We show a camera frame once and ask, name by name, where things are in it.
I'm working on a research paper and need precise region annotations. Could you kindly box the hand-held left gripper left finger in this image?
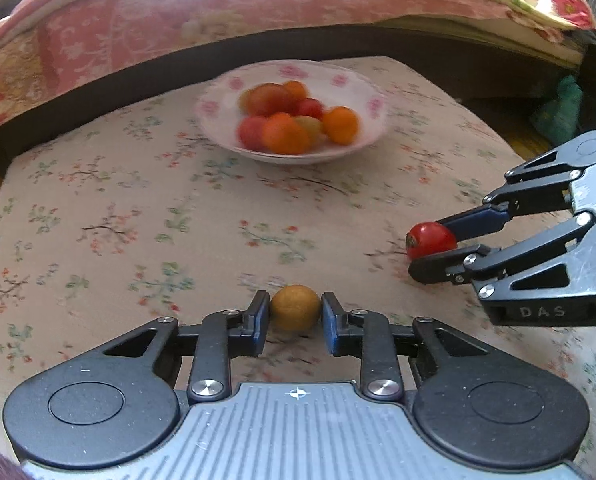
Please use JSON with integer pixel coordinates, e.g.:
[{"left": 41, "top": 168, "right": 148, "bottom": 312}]
[{"left": 103, "top": 290, "right": 271, "bottom": 403}]

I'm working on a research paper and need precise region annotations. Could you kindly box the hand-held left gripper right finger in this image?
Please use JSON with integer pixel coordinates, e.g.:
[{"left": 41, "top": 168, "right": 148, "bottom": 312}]
[{"left": 320, "top": 291, "right": 484, "bottom": 403}]

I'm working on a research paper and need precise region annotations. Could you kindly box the floral tablecloth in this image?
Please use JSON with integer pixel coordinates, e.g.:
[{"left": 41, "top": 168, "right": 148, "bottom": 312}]
[{"left": 0, "top": 55, "right": 596, "bottom": 461}]

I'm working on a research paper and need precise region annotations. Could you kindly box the white floral plate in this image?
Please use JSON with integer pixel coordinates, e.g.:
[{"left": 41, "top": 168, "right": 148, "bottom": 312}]
[{"left": 194, "top": 59, "right": 390, "bottom": 165}]

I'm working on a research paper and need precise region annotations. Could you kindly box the large red-orange tomato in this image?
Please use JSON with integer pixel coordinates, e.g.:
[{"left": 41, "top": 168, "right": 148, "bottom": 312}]
[{"left": 240, "top": 84, "right": 295, "bottom": 117}]

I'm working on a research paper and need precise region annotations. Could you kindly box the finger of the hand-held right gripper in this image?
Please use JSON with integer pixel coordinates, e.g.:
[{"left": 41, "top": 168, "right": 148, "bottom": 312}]
[
  {"left": 409, "top": 215, "right": 596, "bottom": 306},
  {"left": 434, "top": 140, "right": 579, "bottom": 243}
]

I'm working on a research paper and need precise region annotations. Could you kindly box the green cloth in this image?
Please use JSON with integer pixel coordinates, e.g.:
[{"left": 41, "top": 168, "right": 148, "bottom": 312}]
[{"left": 530, "top": 75, "right": 584, "bottom": 141}]

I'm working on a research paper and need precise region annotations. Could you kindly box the pink floral quilt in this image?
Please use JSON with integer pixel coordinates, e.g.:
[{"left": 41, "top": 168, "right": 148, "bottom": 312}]
[{"left": 0, "top": 0, "right": 579, "bottom": 141}]

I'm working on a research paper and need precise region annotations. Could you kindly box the dark brown bed frame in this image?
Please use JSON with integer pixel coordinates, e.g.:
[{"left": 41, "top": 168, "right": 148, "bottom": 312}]
[{"left": 0, "top": 22, "right": 586, "bottom": 178}]

